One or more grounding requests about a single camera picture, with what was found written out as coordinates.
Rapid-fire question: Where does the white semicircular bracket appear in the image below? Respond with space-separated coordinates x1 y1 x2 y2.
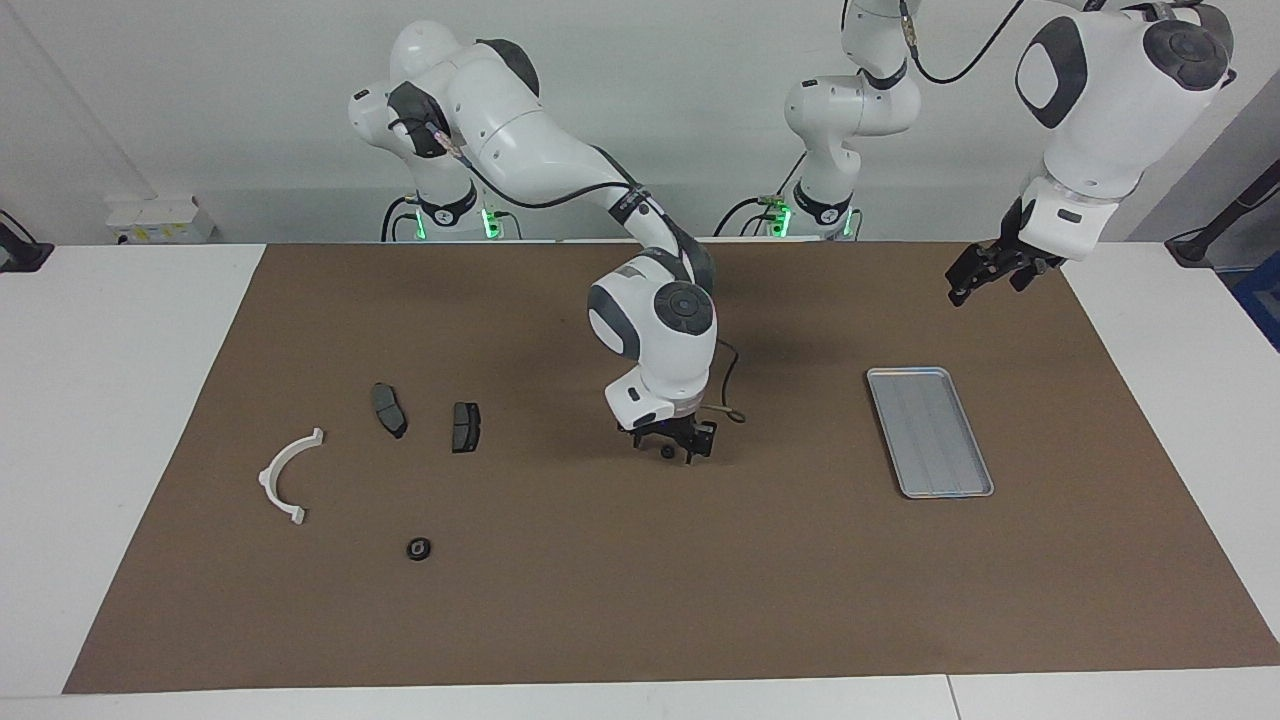
258 427 327 527

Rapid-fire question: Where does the brown table mat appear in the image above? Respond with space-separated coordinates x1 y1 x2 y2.
62 238 1280 696

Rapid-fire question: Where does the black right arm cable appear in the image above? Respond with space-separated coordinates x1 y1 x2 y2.
395 118 747 423

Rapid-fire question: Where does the black angled stand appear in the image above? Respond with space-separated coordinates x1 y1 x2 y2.
1165 160 1280 269

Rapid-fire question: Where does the blue crate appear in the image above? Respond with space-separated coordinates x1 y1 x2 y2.
1232 250 1280 351

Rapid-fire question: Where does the silver metal tray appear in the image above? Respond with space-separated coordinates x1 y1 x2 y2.
866 366 996 500

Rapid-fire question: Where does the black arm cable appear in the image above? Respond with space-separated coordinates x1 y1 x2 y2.
395 118 747 423
840 0 1031 87

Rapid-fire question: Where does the elongated dark brake pad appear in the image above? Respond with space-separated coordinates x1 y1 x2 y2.
371 382 409 440

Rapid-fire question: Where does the white box with yellow labels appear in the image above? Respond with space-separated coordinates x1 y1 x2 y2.
105 197 216 245

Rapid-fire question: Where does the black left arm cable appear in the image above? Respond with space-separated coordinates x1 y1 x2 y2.
840 0 1031 87

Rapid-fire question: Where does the black clamp mount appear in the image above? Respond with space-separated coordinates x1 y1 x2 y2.
0 210 56 273

